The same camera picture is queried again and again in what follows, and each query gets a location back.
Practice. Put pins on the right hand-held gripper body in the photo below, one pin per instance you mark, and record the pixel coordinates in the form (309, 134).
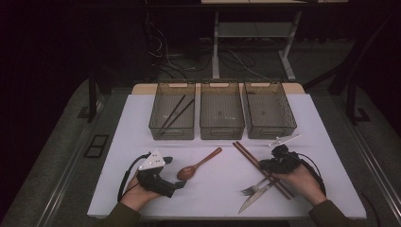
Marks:
(285, 160)

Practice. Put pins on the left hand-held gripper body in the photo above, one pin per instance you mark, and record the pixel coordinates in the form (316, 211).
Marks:
(154, 181)

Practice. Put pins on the brown wooden spoon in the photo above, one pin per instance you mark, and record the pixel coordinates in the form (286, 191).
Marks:
(187, 172)

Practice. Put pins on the brown wooden chopstick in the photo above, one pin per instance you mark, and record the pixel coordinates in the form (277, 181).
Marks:
(249, 153)
(246, 156)

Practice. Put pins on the steel fork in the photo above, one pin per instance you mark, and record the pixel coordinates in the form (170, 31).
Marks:
(250, 190)

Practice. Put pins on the smoky translucent plastic bin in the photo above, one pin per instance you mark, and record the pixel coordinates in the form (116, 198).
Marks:
(268, 132)
(157, 132)
(220, 132)

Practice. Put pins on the black chopstick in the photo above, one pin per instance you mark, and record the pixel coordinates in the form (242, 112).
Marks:
(175, 110)
(181, 113)

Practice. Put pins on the person's left hand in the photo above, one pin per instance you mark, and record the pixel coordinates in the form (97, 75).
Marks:
(135, 197)

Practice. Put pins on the person's right hand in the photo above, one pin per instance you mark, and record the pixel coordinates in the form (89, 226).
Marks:
(304, 186)

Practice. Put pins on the white table cover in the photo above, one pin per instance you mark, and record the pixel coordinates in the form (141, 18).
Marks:
(214, 189)

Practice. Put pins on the steel serrated knife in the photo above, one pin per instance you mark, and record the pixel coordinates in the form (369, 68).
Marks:
(252, 200)

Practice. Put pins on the black metal stand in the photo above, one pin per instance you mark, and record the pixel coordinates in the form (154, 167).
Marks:
(351, 94)
(92, 101)

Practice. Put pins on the metal floor rail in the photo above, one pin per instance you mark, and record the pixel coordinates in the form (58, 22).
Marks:
(375, 170)
(66, 176)

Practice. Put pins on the white metal desk frame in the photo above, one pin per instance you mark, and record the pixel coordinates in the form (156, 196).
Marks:
(215, 47)

